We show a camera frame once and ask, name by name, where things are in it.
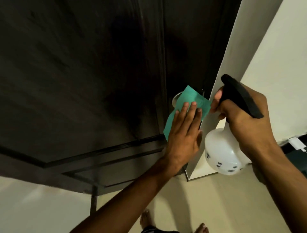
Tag person's left hand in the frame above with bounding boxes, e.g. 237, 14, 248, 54
165, 102, 203, 170

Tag person's right hand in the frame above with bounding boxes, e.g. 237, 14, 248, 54
210, 82, 276, 159

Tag teal cleaning cloth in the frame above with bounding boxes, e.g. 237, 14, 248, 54
163, 85, 212, 141

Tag white spray bottle black trigger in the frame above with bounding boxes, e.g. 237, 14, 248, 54
204, 74, 264, 176

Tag person's right forearm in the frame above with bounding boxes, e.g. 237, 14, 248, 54
249, 142, 307, 233

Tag person's left forearm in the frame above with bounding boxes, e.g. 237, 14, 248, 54
70, 154, 183, 233

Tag dark wooden door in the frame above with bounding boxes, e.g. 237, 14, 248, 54
0, 0, 243, 214

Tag white charger plug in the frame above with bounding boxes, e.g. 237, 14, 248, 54
288, 137, 307, 153

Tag person's left foot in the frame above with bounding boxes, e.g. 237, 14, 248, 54
140, 209, 154, 229

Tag dark shorts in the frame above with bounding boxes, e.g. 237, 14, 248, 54
141, 226, 180, 233

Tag silver door handle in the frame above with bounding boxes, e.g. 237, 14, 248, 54
171, 93, 183, 108

